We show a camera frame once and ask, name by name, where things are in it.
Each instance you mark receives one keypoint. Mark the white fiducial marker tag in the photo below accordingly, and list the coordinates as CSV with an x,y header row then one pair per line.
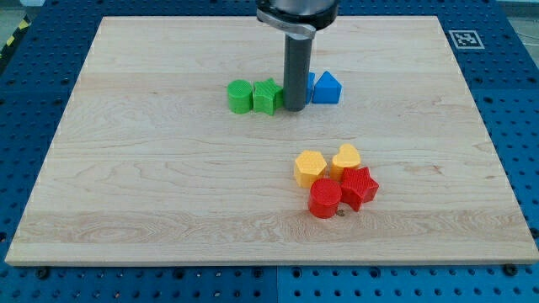
x,y
466,39

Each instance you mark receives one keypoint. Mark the blue triangle block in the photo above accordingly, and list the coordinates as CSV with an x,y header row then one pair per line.
x,y
327,90

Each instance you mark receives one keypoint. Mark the red star block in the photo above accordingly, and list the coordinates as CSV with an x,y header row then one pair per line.
x,y
358,187

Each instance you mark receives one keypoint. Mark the yellow hexagon block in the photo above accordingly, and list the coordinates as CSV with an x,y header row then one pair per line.
x,y
309,167

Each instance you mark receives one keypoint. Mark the blue block behind rod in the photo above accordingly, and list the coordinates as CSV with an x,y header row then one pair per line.
x,y
310,86

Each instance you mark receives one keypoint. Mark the light wooden board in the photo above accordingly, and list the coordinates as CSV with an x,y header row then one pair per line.
x,y
149,167

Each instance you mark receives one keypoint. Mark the yellow heart block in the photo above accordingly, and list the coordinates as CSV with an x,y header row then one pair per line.
x,y
347,157

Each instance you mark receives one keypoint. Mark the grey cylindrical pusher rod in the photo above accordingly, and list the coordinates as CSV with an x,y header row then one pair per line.
x,y
296,69

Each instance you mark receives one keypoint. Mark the green star block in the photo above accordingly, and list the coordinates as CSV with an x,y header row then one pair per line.
x,y
265,96

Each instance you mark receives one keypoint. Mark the green cylinder block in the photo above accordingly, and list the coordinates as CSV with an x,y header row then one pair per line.
x,y
240,96

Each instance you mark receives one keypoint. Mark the red cylinder block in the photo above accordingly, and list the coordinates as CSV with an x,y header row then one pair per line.
x,y
324,199

